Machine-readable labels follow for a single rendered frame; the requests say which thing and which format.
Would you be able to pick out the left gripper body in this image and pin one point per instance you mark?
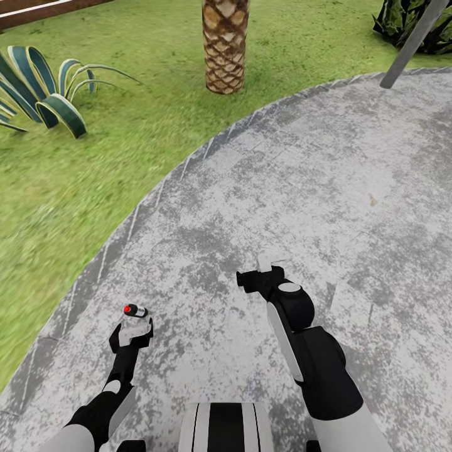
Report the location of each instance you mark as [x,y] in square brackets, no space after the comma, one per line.
[130,351]

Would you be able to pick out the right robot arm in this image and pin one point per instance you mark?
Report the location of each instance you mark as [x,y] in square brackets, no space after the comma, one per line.
[341,418]

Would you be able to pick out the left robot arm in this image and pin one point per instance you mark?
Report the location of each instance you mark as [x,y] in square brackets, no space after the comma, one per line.
[93,425]

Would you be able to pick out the insectifuge atomizer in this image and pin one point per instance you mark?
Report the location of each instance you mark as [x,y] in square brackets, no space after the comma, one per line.
[135,311]

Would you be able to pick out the bush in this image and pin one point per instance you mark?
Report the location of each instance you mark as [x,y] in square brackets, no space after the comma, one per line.
[30,84]
[225,25]
[398,19]

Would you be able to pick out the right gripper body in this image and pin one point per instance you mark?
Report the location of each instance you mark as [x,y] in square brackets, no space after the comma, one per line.
[253,281]

